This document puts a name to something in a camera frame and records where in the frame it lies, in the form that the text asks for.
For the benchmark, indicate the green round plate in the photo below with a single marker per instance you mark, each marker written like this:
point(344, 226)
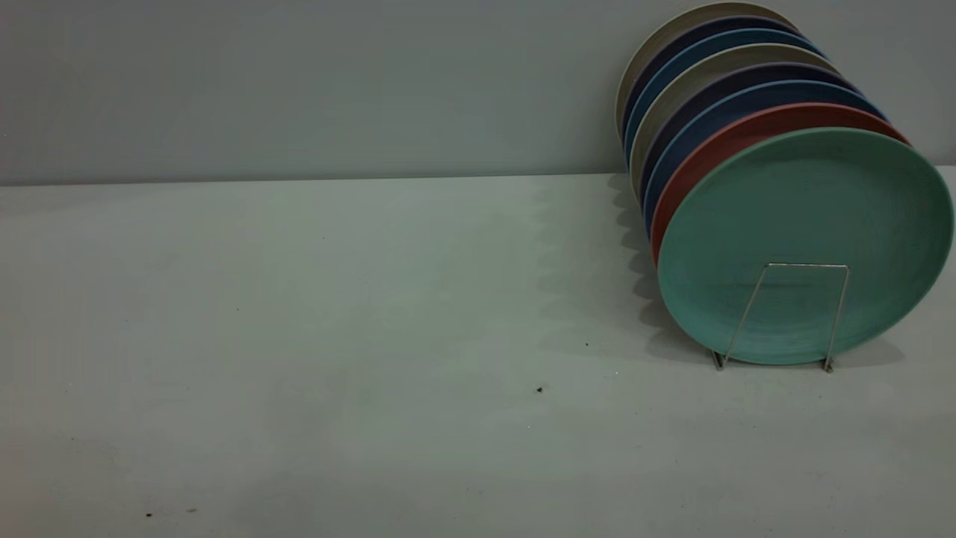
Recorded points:
point(806, 224)

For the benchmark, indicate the pink round plate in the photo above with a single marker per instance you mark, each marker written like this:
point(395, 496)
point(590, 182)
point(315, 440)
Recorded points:
point(717, 146)

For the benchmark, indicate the blue round plate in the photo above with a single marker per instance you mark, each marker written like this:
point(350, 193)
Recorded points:
point(702, 119)
point(694, 52)

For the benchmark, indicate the dark purple round plate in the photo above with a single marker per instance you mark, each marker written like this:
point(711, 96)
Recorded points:
point(698, 93)
point(698, 31)

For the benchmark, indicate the beige round plate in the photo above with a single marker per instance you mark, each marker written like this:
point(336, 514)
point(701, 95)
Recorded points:
point(672, 33)
point(687, 78)

